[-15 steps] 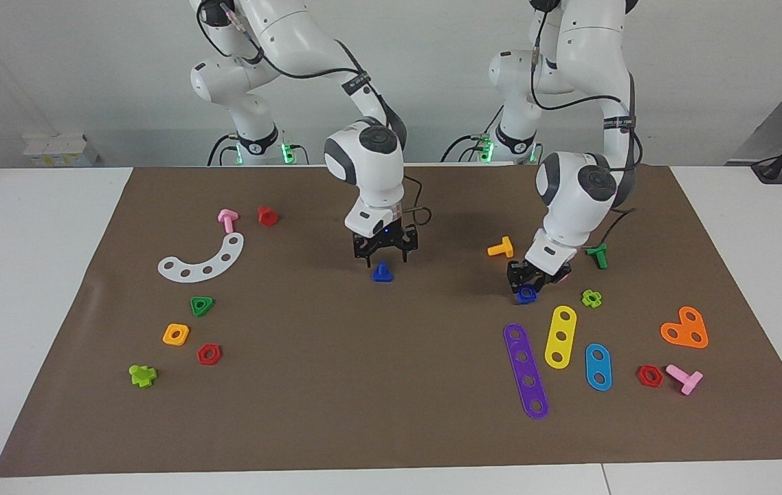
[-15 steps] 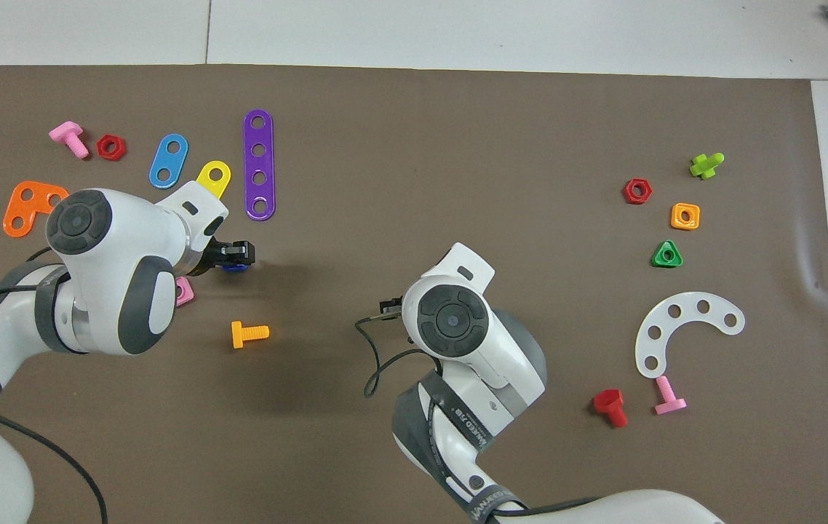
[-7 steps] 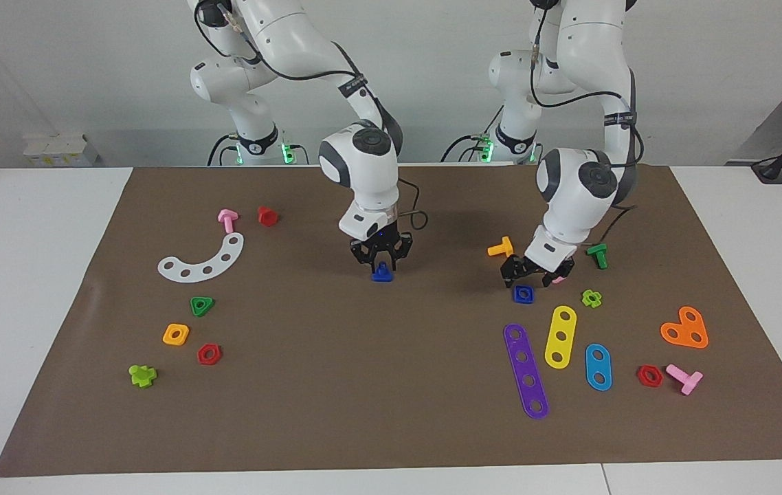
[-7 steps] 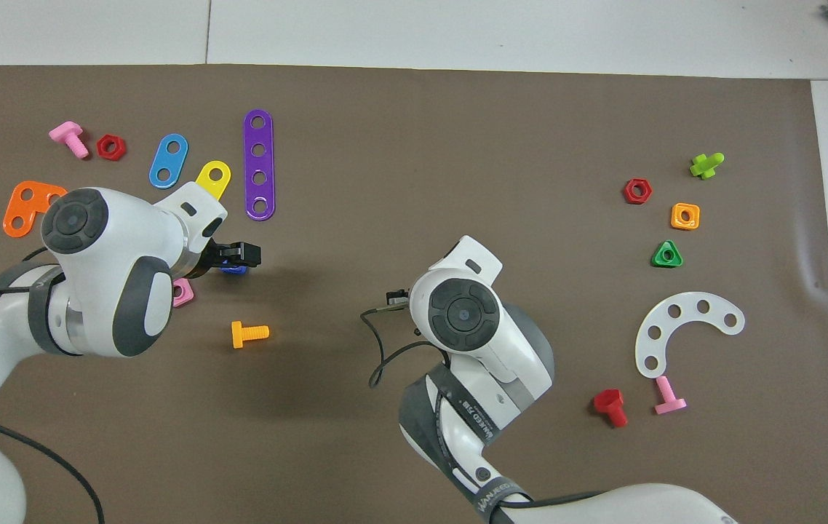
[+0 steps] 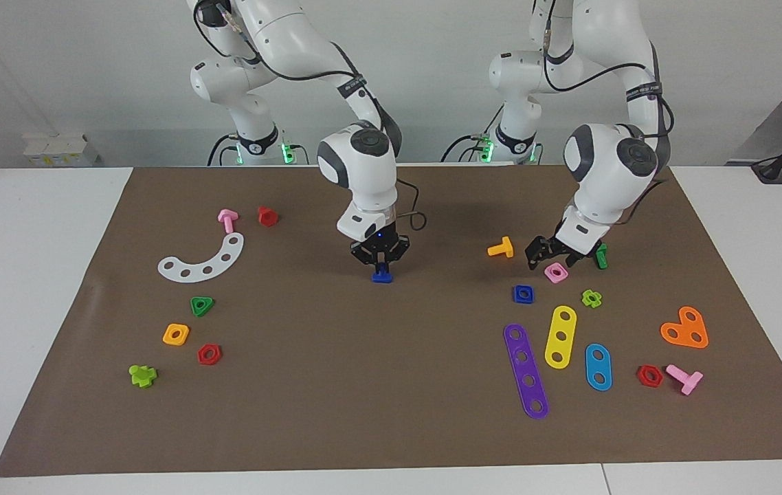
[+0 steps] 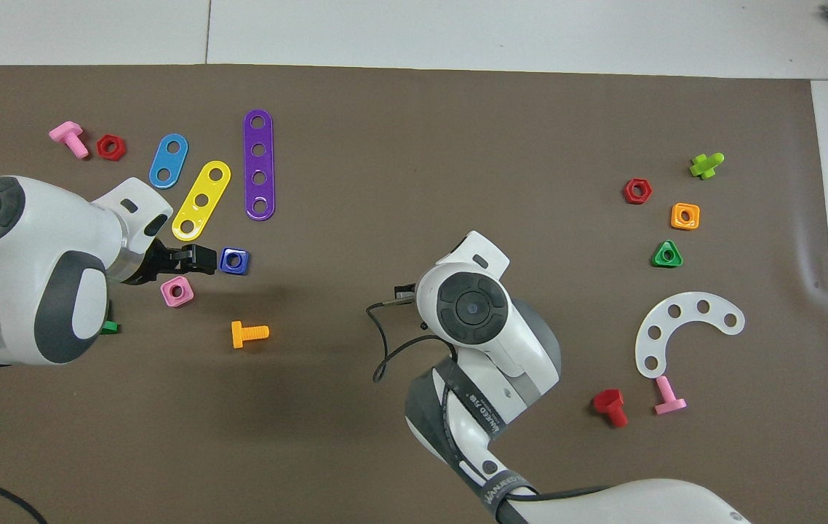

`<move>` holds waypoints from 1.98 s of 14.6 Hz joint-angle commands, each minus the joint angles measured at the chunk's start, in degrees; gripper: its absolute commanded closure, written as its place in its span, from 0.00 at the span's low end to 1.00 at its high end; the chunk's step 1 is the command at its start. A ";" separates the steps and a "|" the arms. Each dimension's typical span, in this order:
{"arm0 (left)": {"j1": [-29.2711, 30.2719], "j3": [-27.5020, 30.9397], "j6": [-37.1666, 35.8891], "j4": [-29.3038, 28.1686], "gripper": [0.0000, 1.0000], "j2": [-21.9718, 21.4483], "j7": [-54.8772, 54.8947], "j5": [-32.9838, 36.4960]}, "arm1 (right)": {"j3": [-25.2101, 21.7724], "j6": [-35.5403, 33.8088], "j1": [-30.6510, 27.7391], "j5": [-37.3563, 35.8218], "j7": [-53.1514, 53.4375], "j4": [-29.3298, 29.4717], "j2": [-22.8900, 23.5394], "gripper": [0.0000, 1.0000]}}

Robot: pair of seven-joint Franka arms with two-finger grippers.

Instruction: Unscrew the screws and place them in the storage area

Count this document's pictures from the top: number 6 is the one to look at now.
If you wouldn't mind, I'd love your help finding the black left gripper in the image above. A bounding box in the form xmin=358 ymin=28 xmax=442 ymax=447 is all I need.
xmin=125 ymin=239 xmax=220 ymax=286

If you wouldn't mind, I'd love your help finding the blue square plastic nut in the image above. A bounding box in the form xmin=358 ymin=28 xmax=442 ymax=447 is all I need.
xmin=219 ymin=247 xmax=250 ymax=277

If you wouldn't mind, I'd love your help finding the pink square plastic nut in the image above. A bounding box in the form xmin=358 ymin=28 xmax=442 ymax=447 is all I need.
xmin=160 ymin=276 xmax=195 ymax=309

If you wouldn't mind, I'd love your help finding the yellow three-hole plastic plate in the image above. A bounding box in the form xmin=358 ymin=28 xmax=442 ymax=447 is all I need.
xmin=171 ymin=160 xmax=232 ymax=242

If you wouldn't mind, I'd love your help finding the orange plastic bolt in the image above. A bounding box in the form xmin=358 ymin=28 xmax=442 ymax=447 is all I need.
xmin=231 ymin=320 xmax=270 ymax=349

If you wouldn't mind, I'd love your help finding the blue two-hole plastic plate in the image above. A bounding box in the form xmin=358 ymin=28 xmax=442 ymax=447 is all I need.
xmin=148 ymin=133 xmax=189 ymax=190

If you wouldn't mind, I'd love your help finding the purple four-hole plastic plate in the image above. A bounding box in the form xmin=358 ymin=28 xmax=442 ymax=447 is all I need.
xmin=243 ymin=109 xmax=276 ymax=221

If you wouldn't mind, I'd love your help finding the brown table mat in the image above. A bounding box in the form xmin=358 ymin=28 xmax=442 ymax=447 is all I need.
xmin=0 ymin=64 xmax=828 ymax=524

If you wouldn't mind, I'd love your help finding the pink plastic bolt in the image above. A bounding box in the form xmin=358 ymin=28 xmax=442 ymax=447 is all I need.
xmin=49 ymin=121 xmax=89 ymax=159
xmin=654 ymin=376 xmax=688 ymax=416

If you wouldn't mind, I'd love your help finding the red plastic bolt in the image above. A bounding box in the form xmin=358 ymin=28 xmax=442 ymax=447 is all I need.
xmin=593 ymin=389 xmax=629 ymax=429

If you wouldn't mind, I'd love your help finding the green triangular plastic nut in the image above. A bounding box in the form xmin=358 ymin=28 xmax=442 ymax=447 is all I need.
xmin=650 ymin=239 xmax=684 ymax=269

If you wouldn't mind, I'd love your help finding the white curved five-hole plate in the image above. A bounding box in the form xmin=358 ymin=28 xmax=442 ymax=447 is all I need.
xmin=634 ymin=291 xmax=747 ymax=380

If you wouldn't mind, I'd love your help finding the orange square plastic nut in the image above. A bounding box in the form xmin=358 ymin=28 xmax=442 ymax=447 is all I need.
xmin=670 ymin=202 xmax=701 ymax=231

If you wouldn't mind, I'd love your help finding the lime green cross bolt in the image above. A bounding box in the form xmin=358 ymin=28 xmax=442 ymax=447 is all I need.
xmin=689 ymin=152 xmax=725 ymax=180

